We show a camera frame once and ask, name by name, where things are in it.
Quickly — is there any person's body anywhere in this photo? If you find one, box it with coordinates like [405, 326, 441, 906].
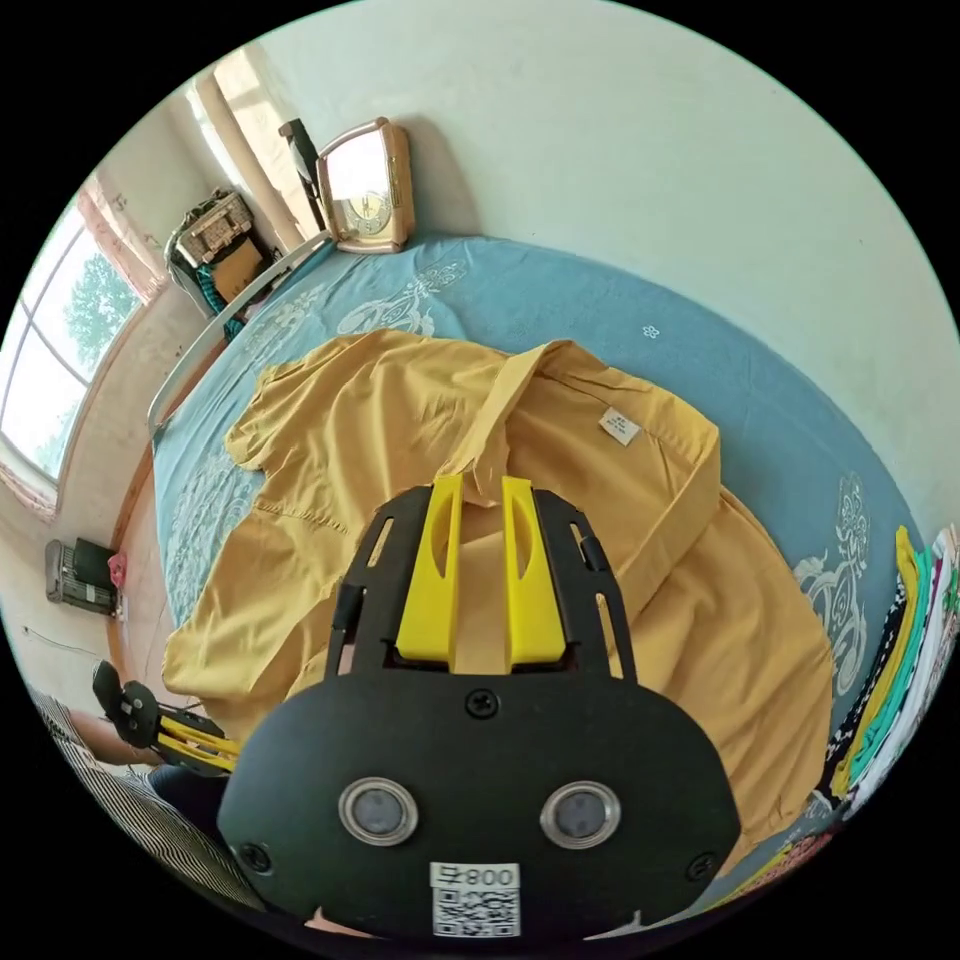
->
[26, 686, 268, 913]

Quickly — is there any person's left hand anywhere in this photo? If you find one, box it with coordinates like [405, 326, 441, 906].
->
[112, 731, 165, 768]

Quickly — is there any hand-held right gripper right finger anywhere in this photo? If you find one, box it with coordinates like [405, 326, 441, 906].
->
[500, 476, 569, 668]

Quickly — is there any window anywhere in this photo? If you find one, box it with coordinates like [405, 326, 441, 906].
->
[0, 200, 145, 483]

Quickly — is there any person's left forearm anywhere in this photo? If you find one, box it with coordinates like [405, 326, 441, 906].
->
[65, 710, 120, 765]

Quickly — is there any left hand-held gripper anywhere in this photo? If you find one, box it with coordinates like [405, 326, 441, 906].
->
[110, 678, 244, 779]

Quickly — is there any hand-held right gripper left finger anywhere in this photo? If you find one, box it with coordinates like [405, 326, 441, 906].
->
[395, 475, 463, 667]

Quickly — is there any bed with blue printed sheet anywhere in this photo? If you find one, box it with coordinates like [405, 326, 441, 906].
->
[146, 230, 933, 905]

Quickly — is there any grey floor appliance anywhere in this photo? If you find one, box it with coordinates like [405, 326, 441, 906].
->
[43, 535, 123, 619]

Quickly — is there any person's right hand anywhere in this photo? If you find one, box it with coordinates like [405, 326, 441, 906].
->
[308, 905, 380, 937]

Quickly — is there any pile of clothes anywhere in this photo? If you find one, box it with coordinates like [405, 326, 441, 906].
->
[823, 523, 960, 820]

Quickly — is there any pink curtain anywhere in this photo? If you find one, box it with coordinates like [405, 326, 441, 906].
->
[73, 173, 171, 300]

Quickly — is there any wooden mantel clock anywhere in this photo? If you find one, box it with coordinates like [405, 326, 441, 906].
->
[314, 116, 412, 257]

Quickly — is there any yellow short sleeve shirt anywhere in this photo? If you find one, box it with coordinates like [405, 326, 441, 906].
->
[160, 328, 835, 864]

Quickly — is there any woven basket with carton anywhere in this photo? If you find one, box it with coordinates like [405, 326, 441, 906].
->
[163, 187, 273, 320]

